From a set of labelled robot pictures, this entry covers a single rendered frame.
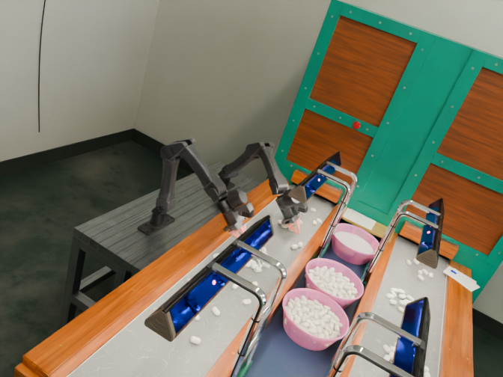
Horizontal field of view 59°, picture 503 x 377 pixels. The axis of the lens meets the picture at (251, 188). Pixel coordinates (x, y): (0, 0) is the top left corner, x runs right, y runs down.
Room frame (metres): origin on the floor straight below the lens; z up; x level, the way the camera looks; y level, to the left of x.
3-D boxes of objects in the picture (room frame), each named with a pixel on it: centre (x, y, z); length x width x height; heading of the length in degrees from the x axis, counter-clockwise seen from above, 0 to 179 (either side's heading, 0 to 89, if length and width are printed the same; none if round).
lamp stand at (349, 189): (1.95, -0.36, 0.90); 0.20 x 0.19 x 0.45; 163
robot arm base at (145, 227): (1.72, 0.36, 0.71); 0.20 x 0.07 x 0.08; 161
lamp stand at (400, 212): (1.83, -0.74, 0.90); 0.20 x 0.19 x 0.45; 163
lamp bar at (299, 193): (1.98, -0.28, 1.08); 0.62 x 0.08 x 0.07; 163
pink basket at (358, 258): (2.06, -0.60, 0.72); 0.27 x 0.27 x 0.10
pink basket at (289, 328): (1.37, -0.39, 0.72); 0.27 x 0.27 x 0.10
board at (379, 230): (2.27, -0.66, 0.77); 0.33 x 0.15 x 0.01; 73
